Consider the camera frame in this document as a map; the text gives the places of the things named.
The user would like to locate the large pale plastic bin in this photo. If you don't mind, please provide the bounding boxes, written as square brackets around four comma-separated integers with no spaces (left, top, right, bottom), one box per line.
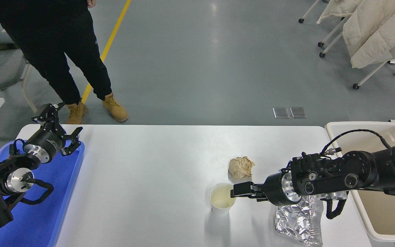
[325,121,395,246]

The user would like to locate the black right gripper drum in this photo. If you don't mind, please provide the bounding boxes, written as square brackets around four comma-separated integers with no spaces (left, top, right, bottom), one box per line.
[263,172,302,207]

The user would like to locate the silver floor plate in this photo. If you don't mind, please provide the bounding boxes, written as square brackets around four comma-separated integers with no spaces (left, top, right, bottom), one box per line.
[273,107,290,119]
[290,107,308,119]

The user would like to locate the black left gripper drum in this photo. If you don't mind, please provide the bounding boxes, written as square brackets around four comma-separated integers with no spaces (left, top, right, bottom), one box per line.
[27,129,65,158]

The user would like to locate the tan paper ball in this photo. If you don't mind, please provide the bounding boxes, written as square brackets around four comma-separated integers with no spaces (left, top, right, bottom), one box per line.
[228,156,255,179]

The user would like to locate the large cream quilted jacket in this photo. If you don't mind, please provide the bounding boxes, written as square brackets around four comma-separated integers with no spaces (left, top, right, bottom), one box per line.
[343,0,395,69]

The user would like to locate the white paper cup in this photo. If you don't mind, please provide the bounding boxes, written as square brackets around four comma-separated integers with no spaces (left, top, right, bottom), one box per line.
[209,183,237,217]

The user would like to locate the blue plastic tray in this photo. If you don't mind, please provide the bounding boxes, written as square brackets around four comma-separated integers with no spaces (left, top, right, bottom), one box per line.
[0,140,85,247]

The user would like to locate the person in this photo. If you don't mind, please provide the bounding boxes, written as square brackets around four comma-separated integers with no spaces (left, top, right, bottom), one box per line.
[0,0,129,125]

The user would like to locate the white chair frame with casters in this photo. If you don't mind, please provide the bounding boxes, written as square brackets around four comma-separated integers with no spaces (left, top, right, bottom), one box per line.
[352,51,395,90]
[318,15,352,58]
[299,0,321,24]

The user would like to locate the silver foil tray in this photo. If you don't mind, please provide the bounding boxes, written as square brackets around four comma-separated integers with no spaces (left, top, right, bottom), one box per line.
[275,195,324,247]

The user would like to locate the small cream quilted jacket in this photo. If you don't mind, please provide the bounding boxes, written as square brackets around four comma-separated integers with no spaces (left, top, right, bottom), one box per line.
[317,0,364,24]

